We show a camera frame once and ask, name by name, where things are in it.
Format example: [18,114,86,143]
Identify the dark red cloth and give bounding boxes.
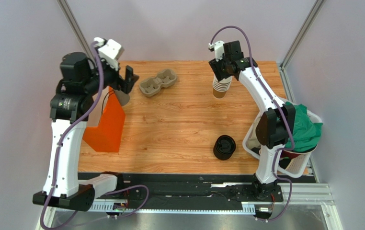
[280,150,312,159]

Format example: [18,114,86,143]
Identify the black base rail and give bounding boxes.
[77,172,317,212]

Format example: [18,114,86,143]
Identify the white laundry basket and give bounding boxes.
[242,111,311,184]

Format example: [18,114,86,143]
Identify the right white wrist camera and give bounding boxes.
[208,41,225,62]

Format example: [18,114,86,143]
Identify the green cloth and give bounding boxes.
[285,102,323,153]

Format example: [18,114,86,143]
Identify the aluminium frame post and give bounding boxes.
[280,0,326,70]
[57,0,96,63]

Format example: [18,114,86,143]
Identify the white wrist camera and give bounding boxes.
[208,41,225,62]
[93,37,124,71]

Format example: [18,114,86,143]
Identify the right aluminium frame post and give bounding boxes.
[280,0,326,70]

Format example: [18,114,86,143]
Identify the aluminium front frame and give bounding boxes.
[35,156,344,230]

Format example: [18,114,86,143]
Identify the orange paper bag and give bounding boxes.
[82,87,126,153]

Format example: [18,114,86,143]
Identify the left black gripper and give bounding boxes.
[83,47,139,96]

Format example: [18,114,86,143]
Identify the left aluminium frame post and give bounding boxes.
[57,0,96,63]

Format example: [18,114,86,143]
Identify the stack of paper cups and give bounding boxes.
[212,76,233,99]

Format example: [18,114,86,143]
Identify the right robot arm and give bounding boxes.
[208,41,296,200]

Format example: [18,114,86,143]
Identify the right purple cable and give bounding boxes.
[209,25,295,222]

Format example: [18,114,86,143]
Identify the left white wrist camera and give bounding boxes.
[93,37,124,71]

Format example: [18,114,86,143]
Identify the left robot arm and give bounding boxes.
[32,52,138,211]

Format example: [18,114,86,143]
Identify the stack of black lids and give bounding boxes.
[213,135,236,161]

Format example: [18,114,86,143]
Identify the grey straw holder cup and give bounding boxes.
[115,91,130,106]

